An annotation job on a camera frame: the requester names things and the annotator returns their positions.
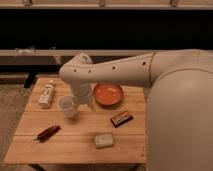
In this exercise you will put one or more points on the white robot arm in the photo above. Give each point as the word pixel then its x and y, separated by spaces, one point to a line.
pixel 179 107

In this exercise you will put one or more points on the white ceramic cup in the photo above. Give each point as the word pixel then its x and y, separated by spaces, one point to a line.
pixel 66 105

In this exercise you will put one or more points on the white sponge block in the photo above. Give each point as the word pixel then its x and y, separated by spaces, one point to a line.
pixel 104 140

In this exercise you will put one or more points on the orange bowl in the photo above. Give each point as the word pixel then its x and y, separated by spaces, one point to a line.
pixel 108 94

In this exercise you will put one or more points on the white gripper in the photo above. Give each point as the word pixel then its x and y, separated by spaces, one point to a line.
pixel 82 94

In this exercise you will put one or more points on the brown black eraser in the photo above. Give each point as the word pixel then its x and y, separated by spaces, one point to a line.
pixel 121 118

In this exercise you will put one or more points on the white plastic bottle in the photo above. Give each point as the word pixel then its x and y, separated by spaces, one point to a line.
pixel 46 95

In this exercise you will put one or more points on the wooden table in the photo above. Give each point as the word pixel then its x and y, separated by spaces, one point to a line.
pixel 74 142

